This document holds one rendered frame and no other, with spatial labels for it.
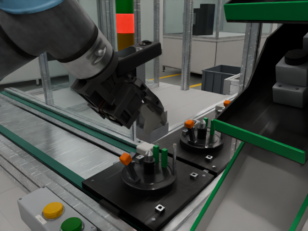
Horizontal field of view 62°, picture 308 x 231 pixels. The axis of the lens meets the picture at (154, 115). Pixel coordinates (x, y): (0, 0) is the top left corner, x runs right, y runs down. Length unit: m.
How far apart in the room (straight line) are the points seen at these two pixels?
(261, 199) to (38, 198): 0.48
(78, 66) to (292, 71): 0.30
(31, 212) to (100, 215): 0.15
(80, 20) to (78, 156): 0.61
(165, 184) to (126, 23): 0.43
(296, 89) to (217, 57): 5.19
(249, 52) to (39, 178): 0.58
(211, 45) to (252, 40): 5.15
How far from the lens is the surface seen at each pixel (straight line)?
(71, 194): 0.67
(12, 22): 0.35
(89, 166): 0.84
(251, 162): 0.51
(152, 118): 0.50
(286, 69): 0.41
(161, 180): 0.63
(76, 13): 0.35
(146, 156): 0.62
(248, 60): 0.48
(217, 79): 2.58
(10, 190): 0.92
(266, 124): 0.41
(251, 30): 0.47
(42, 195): 0.68
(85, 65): 0.37
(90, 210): 0.62
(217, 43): 5.54
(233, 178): 0.50
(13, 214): 0.82
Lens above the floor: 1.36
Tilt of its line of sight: 21 degrees down
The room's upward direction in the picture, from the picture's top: straight up
